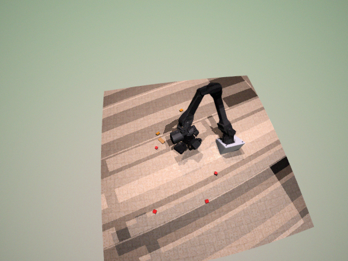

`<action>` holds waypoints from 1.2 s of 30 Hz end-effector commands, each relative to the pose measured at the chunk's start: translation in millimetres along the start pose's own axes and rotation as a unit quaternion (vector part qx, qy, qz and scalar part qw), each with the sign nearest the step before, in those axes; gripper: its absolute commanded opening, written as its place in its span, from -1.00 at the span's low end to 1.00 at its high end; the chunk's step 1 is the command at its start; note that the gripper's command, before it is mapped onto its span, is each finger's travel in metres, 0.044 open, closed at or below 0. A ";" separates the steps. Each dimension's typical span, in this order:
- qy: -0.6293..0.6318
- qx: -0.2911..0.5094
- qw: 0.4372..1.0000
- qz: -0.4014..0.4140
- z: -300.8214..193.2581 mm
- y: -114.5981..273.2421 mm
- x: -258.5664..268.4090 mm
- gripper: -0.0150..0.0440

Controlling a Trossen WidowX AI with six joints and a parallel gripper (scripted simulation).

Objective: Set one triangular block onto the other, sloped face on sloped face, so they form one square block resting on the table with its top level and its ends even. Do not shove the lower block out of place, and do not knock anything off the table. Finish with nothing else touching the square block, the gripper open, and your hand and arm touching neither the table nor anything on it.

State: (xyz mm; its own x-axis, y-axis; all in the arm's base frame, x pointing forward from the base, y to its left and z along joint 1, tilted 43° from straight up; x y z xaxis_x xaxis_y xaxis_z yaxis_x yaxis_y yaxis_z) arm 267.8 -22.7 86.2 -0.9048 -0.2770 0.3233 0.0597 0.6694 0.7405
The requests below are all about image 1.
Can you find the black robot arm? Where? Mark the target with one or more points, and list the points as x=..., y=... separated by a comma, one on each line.
x=186, y=119

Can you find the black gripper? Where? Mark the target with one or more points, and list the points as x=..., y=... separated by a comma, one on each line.
x=182, y=146

